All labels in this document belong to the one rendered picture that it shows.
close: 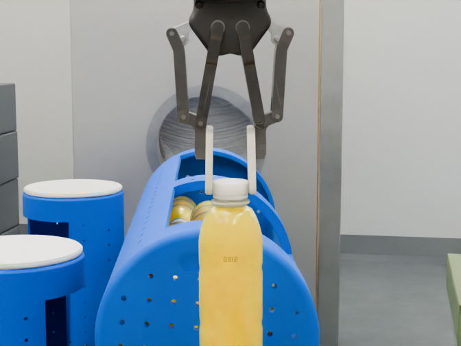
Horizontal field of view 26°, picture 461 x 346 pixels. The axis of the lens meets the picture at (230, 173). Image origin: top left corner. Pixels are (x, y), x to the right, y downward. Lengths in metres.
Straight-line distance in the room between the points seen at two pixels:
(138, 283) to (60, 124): 5.61
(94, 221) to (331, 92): 0.73
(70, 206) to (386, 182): 3.99
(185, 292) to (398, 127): 5.26
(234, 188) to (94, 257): 1.76
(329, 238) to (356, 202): 3.84
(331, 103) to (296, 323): 1.44
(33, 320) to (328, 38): 1.13
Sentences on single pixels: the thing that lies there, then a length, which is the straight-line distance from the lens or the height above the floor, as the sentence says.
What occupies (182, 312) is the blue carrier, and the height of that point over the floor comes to 1.13.
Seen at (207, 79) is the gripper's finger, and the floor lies 1.43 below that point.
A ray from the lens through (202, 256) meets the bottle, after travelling 1.06.
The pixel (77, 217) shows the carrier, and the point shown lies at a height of 0.97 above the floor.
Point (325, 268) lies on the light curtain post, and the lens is 2.72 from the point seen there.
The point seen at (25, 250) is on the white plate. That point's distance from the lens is 2.06.
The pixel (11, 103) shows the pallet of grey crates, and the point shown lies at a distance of 5.52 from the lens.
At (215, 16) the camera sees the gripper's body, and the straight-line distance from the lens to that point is 1.03.
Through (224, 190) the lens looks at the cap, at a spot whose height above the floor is 1.31.
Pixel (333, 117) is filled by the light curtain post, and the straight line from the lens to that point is 2.66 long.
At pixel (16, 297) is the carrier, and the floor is 0.97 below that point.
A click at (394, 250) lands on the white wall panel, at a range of 6.57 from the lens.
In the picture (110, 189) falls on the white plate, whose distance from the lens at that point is 2.80.
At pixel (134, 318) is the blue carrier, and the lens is 1.27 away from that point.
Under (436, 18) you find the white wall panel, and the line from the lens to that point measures 6.44.
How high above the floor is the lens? 1.48
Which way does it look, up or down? 8 degrees down
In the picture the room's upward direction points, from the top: straight up
